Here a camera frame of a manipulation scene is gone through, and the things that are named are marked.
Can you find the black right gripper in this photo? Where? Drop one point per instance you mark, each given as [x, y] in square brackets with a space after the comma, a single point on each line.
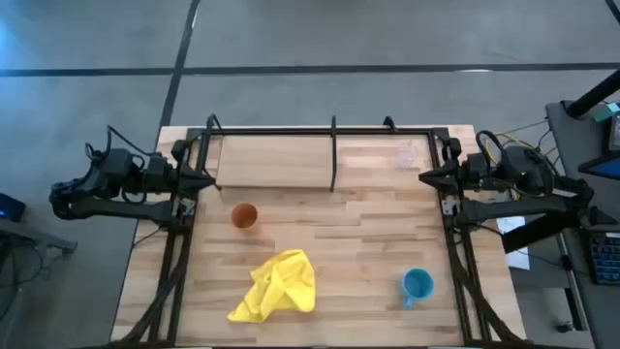
[469, 178]

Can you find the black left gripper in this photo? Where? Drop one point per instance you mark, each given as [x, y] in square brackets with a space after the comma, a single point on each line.
[178, 179]

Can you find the clear plastic cup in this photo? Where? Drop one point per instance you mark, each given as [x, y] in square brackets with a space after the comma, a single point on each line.
[407, 154]

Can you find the orange cup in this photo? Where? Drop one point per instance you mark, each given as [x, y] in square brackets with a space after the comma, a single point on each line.
[244, 215]

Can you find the blue mug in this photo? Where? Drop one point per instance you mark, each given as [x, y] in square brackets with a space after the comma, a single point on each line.
[417, 285]

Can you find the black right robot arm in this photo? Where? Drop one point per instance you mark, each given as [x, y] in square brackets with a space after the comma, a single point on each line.
[523, 208]

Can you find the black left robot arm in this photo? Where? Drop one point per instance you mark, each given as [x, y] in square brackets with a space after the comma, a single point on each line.
[121, 209]

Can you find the white paper sheet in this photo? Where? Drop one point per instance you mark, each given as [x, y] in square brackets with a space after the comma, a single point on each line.
[518, 259]

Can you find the yellow cloth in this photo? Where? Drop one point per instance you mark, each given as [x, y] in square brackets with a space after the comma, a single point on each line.
[281, 286]

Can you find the blue lit screen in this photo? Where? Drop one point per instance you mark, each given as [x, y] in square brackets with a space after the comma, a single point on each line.
[605, 167]

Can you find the black slanted pole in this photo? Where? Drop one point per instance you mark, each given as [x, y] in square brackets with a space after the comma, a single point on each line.
[596, 94]

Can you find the grey metal stand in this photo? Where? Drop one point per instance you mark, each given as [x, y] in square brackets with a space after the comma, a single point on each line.
[34, 235]

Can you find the black keyboard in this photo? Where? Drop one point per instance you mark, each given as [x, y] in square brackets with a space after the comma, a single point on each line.
[605, 257]

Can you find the dark device with blue light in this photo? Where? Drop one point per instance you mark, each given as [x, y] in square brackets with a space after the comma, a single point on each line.
[10, 207]

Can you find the grey side desk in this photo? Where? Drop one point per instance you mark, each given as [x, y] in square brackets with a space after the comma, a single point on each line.
[600, 310]

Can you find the silver corner bracket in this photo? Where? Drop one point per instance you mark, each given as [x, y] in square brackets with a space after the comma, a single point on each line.
[449, 207]
[188, 207]

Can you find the black shelf bracket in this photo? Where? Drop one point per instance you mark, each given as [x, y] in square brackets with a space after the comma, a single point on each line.
[333, 155]

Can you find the black aluminium table frame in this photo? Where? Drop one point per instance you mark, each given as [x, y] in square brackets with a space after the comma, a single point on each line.
[310, 131]

